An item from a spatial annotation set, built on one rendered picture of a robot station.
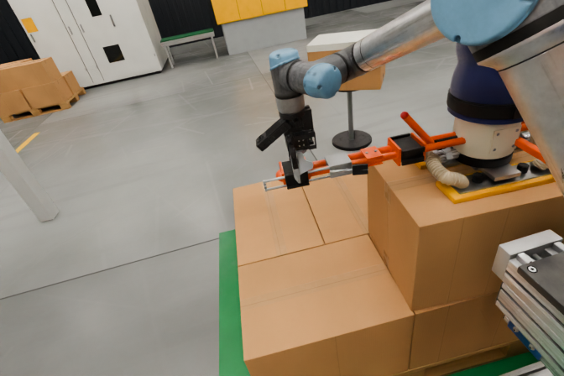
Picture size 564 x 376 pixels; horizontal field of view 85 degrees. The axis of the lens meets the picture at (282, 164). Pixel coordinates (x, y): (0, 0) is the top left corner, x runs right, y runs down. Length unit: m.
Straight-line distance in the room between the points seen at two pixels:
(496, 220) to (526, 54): 0.69
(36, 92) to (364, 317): 6.91
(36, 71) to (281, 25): 5.12
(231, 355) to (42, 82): 6.28
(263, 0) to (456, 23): 7.70
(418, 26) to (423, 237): 0.57
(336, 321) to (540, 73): 0.99
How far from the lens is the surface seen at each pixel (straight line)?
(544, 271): 0.80
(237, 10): 8.02
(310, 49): 2.78
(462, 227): 1.02
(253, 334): 1.25
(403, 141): 1.03
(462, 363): 1.80
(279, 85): 0.79
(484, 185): 1.09
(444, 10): 0.45
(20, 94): 7.49
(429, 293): 1.20
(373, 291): 1.29
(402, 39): 0.68
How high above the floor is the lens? 1.60
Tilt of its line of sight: 32 degrees down
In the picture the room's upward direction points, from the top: 11 degrees counter-clockwise
